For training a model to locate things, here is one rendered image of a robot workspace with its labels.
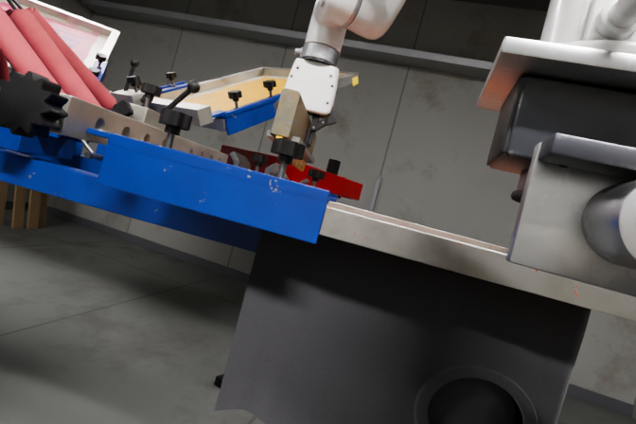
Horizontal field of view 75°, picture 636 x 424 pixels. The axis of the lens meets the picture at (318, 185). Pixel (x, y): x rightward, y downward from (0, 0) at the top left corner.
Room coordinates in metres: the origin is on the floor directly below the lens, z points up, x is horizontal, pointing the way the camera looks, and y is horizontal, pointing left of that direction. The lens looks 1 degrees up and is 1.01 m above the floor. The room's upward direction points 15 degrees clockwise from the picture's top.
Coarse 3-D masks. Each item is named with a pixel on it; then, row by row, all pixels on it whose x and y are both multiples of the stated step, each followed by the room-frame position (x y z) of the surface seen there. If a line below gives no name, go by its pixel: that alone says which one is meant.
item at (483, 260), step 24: (336, 216) 0.53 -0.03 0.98; (360, 216) 0.53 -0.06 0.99; (384, 216) 1.06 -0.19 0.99; (360, 240) 0.53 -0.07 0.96; (384, 240) 0.52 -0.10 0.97; (408, 240) 0.52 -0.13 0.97; (432, 240) 0.52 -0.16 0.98; (456, 240) 0.53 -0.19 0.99; (432, 264) 0.52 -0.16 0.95; (456, 264) 0.52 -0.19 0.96; (480, 264) 0.51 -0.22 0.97; (504, 264) 0.51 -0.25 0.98; (528, 288) 0.51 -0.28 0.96; (552, 288) 0.51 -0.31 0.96; (576, 288) 0.51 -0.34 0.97; (600, 288) 0.50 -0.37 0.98; (624, 312) 0.50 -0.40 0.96
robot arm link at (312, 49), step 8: (296, 48) 0.82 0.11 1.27; (304, 48) 0.81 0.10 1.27; (312, 48) 0.79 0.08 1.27; (320, 48) 0.79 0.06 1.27; (328, 48) 0.79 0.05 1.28; (304, 56) 0.80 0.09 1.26; (312, 56) 0.79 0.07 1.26; (320, 56) 0.79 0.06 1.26; (328, 56) 0.79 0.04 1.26; (336, 56) 0.81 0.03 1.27; (336, 64) 0.82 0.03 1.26
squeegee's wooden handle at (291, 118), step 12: (288, 96) 0.62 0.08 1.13; (300, 96) 0.63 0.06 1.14; (288, 108) 0.62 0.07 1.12; (300, 108) 0.66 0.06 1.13; (276, 120) 0.62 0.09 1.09; (288, 120) 0.62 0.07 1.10; (300, 120) 0.69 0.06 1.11; (276, 132) 0.62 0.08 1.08; (288, 132) 0.62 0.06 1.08; (300, 132) 0.73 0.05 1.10; (312, 144) 0.98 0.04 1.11
